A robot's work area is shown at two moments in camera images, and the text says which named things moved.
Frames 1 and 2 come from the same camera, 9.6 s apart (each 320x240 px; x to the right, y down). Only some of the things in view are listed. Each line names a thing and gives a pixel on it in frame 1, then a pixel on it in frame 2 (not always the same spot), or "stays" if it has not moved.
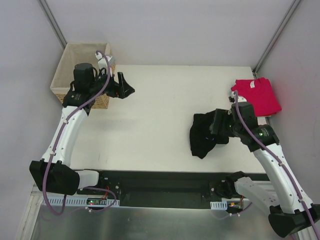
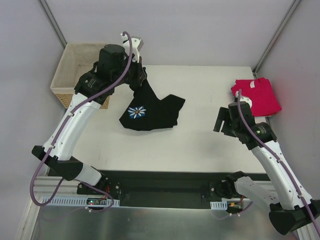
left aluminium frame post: x=53 y=22 stays
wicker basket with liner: x=74 y=53 stays
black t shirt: x=202 y=140 to x=146 y=111
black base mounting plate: x=164 y=189 stays
